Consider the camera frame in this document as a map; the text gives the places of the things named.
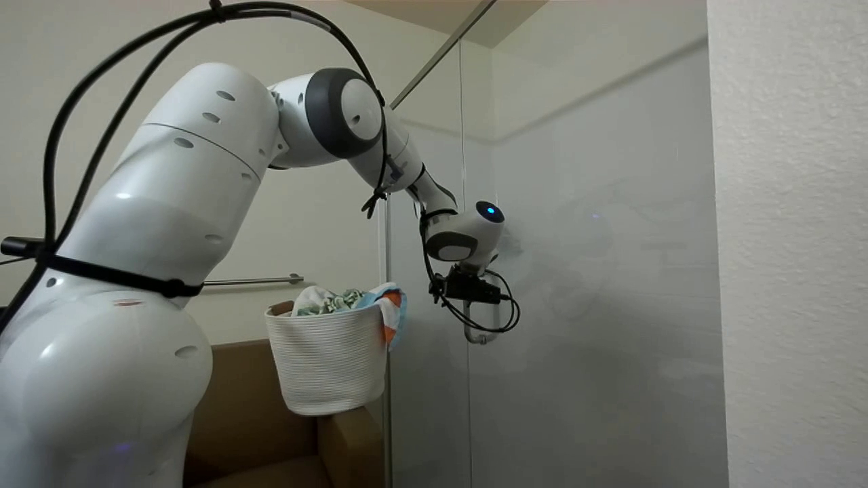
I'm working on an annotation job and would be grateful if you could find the brown furniture piece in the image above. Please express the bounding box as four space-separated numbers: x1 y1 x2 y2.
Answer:
181 337 390 488

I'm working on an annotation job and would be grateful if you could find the glass shower door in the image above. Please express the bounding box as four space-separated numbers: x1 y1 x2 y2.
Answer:
467 39 729 488

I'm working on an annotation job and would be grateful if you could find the metal towel bar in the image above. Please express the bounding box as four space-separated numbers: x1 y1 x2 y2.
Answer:
198 272 309 293

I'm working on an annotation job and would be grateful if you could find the black strap on arm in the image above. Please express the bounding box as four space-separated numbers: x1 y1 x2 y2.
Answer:
38 251 207 300

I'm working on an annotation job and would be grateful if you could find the white rope laundry basket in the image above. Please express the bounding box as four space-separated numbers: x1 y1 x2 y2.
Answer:
261 293 396 421

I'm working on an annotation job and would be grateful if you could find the blue and orange towel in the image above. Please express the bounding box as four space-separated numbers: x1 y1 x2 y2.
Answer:
366 280 409 353

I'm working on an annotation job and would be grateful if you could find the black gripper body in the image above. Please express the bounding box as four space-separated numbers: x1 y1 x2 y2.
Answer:
432 262 507 306

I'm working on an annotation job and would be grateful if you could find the pale green cloth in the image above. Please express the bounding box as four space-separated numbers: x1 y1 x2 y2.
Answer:
294 285 373 319

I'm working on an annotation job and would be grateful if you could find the fixed glass shower panel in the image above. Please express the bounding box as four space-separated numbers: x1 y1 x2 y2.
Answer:
386 39 474 488

